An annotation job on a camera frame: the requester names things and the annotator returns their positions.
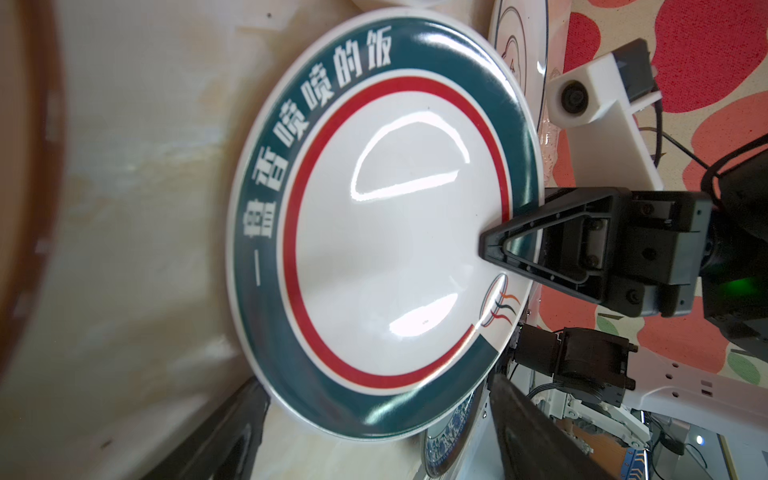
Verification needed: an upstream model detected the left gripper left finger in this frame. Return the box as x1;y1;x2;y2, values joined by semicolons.
145;377;270;479

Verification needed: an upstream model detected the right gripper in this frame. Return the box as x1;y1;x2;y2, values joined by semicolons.
478;187;712;317

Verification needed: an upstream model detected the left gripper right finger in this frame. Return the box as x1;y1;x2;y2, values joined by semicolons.
489;374;612;479

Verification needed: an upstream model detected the white plate green red rim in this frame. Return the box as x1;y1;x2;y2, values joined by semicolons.
225;8;544;442

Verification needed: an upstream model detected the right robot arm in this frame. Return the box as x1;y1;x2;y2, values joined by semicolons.
479;132;767;359

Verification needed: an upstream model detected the teal patterned plate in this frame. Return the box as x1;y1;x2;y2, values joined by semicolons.
421;382;486;479

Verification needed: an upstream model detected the clear glass plate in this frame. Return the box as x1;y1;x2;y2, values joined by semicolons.
539;0;572;187

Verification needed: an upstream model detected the white plate black flower outline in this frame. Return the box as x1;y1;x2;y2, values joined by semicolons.
488;0;549;128

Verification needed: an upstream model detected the beige plate brown rim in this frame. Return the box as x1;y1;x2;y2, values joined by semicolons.
1;1;67;371

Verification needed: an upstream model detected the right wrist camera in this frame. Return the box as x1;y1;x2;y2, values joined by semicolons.
546;38;664;191

